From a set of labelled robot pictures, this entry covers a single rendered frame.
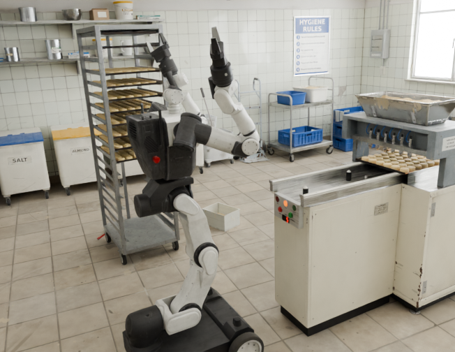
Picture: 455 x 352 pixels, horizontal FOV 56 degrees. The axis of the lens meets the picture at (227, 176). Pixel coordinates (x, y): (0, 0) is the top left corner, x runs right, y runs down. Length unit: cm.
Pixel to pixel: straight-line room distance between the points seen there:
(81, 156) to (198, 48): 221
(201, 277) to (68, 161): 329
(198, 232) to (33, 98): 398
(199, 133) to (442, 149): 139
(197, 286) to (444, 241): 151
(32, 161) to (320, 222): 373
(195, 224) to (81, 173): 332
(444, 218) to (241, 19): 445
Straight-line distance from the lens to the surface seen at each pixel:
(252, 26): 653
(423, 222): 271
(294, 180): 257
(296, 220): 235
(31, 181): 538
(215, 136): 186
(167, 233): 370
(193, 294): 239
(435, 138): 256
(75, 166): 535
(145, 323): 235
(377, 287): 292
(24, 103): 586
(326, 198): 236
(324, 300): 264
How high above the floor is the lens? 168
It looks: 17 degrees down
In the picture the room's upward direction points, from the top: 2 degrees counter-clockwise
